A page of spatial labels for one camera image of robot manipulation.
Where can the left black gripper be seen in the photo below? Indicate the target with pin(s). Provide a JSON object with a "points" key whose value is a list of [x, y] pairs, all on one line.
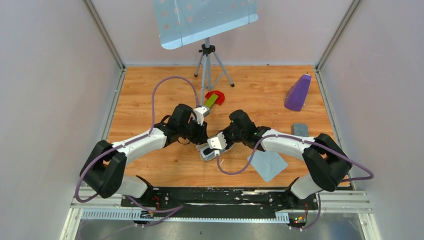
{"points": [[201, 136]]}

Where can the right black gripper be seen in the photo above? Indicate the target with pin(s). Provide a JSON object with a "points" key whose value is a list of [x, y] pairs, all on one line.
{"points": [[225, 131]]}

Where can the striped printed glasses pouch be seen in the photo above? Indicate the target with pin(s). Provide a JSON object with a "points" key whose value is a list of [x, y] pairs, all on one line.
{"points": [[200, 146]]}

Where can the blue cleaning cloth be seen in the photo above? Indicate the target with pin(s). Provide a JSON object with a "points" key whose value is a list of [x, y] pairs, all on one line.
{"points": [[268, 164]]}

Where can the grey glasses case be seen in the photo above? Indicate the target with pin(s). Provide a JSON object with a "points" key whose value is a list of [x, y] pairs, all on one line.
{"points": [[300, 129]]}

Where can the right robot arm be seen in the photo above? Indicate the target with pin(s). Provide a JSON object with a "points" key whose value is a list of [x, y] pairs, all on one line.
{"points": [[327, 164]]}

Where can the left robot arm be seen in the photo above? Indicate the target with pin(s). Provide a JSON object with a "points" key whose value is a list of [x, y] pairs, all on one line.
{"points": [[104, 170]]}

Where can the green rectangular block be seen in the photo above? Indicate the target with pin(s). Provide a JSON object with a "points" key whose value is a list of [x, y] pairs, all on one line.
{"points": [[210, 101]]}

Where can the red curved plastic piece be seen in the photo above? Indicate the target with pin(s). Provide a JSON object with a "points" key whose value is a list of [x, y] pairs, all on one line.
{"points": [[221, 95]]}

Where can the grey tripod stand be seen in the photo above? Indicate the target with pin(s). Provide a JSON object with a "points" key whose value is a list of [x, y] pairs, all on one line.
{"points": [[206, 52]]}

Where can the light blue perforated board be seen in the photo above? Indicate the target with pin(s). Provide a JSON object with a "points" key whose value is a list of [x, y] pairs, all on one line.
{"points": [[183, 22]]}

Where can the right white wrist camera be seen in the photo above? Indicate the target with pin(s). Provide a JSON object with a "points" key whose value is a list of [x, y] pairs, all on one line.
{"points": [[217, 143]]}

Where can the white slotted cable duct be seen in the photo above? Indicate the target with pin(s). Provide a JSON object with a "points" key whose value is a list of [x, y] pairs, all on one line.
{"points": [[139, 215]]}

